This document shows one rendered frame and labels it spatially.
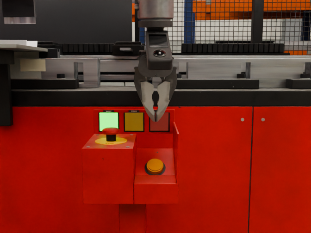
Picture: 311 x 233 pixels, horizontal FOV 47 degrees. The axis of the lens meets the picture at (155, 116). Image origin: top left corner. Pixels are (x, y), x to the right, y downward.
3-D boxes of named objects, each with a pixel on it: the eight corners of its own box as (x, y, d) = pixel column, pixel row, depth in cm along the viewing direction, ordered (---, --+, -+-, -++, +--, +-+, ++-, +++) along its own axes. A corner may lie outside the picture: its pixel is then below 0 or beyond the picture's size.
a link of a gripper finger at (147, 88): (155, 116, 82) (155, 76, 80) (155, 122, 77) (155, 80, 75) (141, 116, 82) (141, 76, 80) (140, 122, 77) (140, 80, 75)
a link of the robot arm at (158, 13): (174, -3, 70) (133, -3, 70) (174, 21, 71) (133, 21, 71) (172, 1, 77) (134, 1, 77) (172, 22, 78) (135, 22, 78)
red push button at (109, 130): (101, 145, 78) (100, 129, 77) (103, 141, 82) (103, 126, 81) (119, 145, 78) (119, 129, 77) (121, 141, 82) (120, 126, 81)
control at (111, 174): (83, 204, 74) (80, 119, 72) (95, 180, 90) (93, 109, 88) (178, 204, 74) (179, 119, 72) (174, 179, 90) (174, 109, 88)
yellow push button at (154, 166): (146, 177, 80) (146, 171, 79) (146, 164, 83) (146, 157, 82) (163, 177, 80) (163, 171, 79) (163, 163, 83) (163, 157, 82)
